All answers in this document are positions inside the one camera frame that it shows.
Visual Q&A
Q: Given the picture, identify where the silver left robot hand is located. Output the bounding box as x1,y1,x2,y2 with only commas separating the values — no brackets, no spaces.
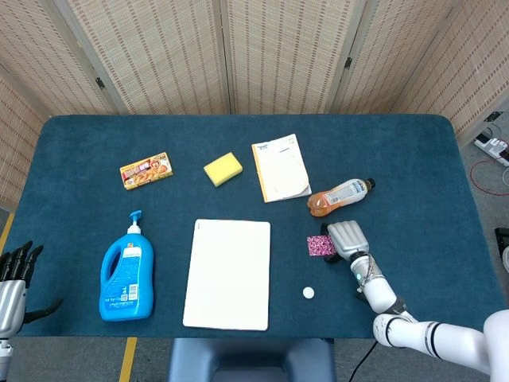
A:
0,240,64,340

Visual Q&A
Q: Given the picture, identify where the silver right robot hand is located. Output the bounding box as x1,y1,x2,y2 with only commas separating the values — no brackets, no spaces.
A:
320,220,371,263

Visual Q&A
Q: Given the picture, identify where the pink patterned card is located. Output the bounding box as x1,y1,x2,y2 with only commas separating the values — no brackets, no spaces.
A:
306,234,337,258

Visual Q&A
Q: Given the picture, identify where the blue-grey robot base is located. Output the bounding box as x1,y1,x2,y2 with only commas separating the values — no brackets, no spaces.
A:
166,337,337,382

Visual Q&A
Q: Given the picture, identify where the orange drink plastic bottle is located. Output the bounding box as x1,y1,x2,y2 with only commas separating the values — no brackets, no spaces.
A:
306,177,376,218

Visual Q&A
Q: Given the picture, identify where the teal tablecloth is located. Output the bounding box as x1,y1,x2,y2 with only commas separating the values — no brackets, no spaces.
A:
0,114,509,340

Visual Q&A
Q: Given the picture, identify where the cream notebook with orange spine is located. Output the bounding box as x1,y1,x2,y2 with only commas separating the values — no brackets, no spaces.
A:
251,133,313,204

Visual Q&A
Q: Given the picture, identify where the blue detergent pump bottle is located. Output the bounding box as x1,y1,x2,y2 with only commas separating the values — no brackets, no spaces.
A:
98,209,155,322

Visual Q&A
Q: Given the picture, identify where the white cutting board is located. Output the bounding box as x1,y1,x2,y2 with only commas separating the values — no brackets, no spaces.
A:
182,218,272,332

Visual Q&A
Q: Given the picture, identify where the yellow sponge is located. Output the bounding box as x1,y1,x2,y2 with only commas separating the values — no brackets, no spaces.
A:
203,151,244,189

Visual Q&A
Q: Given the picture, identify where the black box on floor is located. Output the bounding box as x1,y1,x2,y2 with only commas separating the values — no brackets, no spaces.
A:
494,227,509,255

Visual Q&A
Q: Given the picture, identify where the white power strip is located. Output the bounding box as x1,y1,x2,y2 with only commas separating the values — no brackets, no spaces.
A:
473,133,509,167

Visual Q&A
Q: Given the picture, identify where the yellow curry box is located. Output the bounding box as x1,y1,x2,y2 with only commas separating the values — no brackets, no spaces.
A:
119,150,174,191

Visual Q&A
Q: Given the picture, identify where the woven folding screen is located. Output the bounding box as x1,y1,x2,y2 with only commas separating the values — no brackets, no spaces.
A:
0,0,509,212

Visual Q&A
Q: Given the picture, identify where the black cable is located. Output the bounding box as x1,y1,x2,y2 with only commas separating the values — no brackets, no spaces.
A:
348,341,379,382

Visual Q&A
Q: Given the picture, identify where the red cable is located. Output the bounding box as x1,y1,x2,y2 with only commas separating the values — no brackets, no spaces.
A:
469,158,509,196

